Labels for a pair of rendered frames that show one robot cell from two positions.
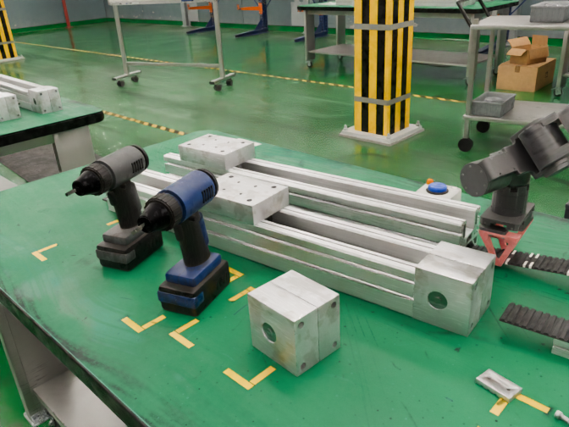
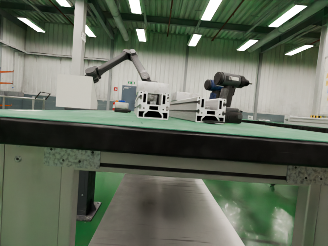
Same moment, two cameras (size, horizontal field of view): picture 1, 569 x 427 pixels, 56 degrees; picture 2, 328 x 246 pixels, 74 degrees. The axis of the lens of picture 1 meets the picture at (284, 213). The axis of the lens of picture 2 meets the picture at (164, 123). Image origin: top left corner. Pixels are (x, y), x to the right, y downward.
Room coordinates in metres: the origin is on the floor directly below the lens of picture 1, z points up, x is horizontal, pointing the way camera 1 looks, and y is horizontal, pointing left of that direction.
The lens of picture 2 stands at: (1.88, 0.77, 0.81)
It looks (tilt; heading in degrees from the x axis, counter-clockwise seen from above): 3 degrees down; 222
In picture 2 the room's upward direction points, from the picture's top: 5 degrees clockwise
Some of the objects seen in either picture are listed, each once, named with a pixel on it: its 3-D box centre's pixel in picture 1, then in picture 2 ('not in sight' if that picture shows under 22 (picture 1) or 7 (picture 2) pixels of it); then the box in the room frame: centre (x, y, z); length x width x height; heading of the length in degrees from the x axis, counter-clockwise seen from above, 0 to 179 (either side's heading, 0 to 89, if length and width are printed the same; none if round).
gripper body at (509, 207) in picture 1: (509, 200); not in sight; (0.85, -0.39, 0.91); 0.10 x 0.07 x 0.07; 141
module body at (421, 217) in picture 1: (297, 193); (145, 106); (1.14, -0.03, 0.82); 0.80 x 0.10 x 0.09; 51
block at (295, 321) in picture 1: (300, 317); not in sight; (0.66, -0.01, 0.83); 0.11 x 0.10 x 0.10; 131
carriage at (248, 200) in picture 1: (240, 202); (183, 100); (1.00, 0.09, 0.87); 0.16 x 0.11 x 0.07; 51
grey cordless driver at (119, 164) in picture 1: (113, 213); (233, 98); (0.95, 0.33, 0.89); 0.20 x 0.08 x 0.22; 155
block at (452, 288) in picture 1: (456, 283); not in sight; (0.73, -0.27, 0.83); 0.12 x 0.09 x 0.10; 141
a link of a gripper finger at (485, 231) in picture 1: (502, 239); not in sight; (0.84, -0.38, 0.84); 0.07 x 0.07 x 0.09; 51
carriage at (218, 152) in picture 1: (217, 156); (151, 93); (1.30, 0.16, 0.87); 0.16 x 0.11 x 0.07; 51
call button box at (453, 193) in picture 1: (434, 204); (123, 107); (1.06, -0.33, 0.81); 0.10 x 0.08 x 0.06; 141
